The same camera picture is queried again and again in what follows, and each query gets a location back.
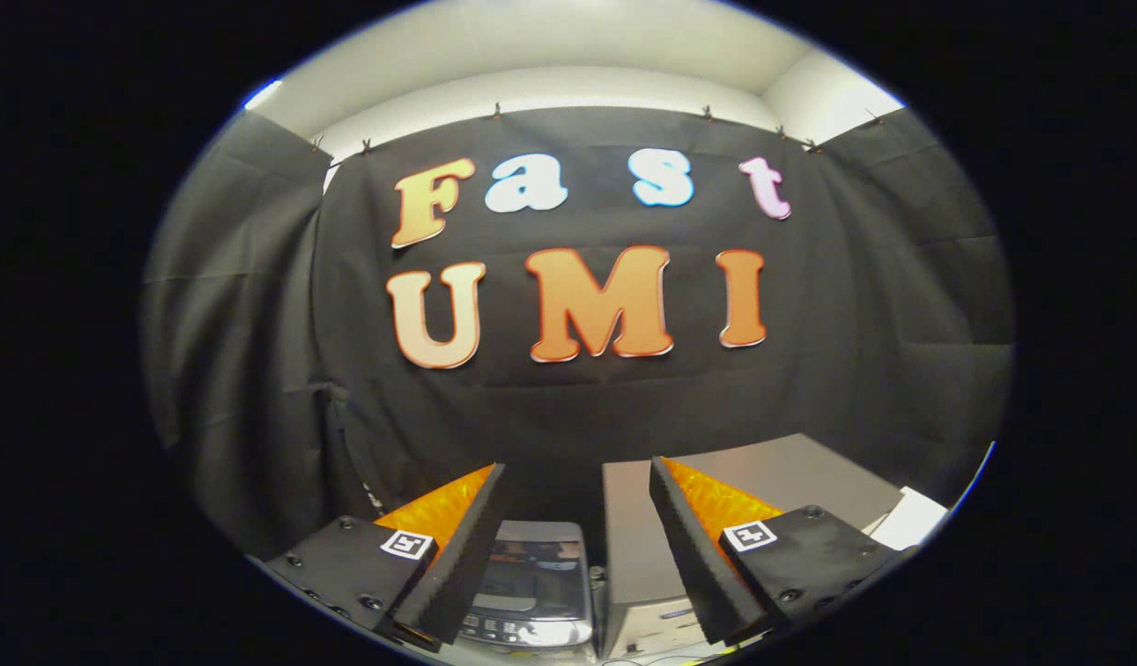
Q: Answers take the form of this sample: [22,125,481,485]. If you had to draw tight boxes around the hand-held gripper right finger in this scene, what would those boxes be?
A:
[649,454,904,648]

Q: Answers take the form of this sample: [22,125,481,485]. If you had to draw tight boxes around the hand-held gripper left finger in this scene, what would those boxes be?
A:
[263,462,508,648]

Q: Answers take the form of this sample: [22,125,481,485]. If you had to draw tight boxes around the grey washing machine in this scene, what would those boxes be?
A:
[457,521,597,654]

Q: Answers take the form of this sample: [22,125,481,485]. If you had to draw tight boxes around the grey cabinet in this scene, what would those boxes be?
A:
[600,433,902,660]

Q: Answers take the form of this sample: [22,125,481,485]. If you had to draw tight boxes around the black backdrop cloth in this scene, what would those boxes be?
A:
[142,105,1015,556]

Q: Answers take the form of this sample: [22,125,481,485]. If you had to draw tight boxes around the white paper sheet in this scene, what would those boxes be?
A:
[869,487,950,553]

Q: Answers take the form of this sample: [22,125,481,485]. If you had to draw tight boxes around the row of black cloth clips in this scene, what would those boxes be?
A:
[311,102,885,156]

